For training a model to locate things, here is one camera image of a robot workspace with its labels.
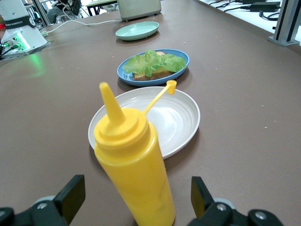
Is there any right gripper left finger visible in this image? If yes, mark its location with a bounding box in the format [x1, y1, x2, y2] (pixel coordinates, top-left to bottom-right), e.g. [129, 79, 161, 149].
[0, 174, 86, 226]

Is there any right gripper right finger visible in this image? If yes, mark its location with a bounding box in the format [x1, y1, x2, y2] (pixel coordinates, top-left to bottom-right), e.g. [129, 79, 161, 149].
[187, 175, 286, 226]

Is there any brown bread slice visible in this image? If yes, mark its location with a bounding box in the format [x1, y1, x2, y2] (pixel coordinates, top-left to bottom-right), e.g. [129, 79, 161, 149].
[133, 50, 176, 81]

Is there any green lettuce leaf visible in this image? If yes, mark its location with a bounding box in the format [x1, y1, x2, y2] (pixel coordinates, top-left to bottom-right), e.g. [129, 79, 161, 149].
[122, 49, 188, 77]

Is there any beige round plate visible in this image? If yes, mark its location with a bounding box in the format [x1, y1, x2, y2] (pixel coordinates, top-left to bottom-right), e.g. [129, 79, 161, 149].
[88, 86, 201, 161]

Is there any blue round plate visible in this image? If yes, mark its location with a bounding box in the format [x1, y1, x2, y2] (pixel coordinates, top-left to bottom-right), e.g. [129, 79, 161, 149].
[117, 48, 190, 87]

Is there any mint green round plate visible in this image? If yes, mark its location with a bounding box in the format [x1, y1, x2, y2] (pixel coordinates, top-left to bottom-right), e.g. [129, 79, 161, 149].
[115, 21, 160, 41]

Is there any yellow squeeze bottle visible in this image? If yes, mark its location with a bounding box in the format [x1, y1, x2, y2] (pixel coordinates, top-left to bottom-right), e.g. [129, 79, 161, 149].
[93, 80, 177, 226]

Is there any brown table cover sheet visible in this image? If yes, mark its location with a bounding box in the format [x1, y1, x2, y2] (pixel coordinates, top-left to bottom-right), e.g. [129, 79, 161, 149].
[0, 0, 301, 226]

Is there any white table ledge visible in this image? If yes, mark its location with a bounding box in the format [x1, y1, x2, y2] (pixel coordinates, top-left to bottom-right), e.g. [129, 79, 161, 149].
[195, 0, 301, 38]

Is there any black power adapter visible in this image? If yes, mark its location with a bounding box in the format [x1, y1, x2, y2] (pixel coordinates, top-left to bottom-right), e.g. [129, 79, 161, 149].
[249, 1, 282, 12]

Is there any green top desk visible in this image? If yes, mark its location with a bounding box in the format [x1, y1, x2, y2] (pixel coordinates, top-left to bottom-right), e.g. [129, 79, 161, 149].
[86, 0, 118, 16]

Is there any beige chrome toaster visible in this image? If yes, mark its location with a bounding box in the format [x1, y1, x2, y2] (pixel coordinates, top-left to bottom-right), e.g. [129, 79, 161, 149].
[117, 0, 162, 22]

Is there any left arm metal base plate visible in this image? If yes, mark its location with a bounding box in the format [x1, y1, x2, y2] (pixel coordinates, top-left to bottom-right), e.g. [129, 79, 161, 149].
[0, 40, 55, 61]

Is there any white toaster power cord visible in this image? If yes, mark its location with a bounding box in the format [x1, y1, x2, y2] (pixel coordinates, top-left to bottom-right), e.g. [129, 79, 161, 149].
[41, 19, 123, 37]

